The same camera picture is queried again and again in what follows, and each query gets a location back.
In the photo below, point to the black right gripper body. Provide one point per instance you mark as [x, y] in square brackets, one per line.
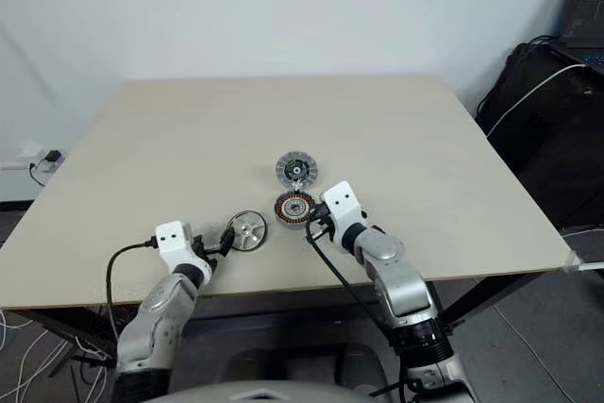
[326, 228]

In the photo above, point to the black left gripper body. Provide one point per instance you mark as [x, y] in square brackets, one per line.
[206, 243]

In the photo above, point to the silver spoked rotor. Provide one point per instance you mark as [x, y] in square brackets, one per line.
[248, 230]

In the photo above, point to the motor housing with copper stator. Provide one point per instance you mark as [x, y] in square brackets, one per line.
[293, 208]

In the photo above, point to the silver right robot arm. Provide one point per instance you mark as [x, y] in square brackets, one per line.
[401, 280]

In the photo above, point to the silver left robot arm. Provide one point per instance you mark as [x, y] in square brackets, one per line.
[160, 308]

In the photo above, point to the grey robot torso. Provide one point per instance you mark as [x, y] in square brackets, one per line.
[264, 386]

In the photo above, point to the black plug adapter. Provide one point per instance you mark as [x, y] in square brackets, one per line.
[51, 156]

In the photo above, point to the white power strip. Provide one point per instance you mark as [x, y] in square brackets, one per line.
[19, 157]

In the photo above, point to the black bag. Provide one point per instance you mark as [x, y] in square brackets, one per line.
[552, 139]

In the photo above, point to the black laptop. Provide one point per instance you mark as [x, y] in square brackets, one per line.
[585, 2]

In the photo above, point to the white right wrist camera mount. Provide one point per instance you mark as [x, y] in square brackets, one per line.
[342, 207]

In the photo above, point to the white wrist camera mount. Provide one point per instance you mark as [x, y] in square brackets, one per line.
[172, 240]
[342, 207]

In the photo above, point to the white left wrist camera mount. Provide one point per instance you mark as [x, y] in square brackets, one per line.
[172, 240]

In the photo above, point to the black metal table frame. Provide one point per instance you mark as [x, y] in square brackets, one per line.
[495, 294]

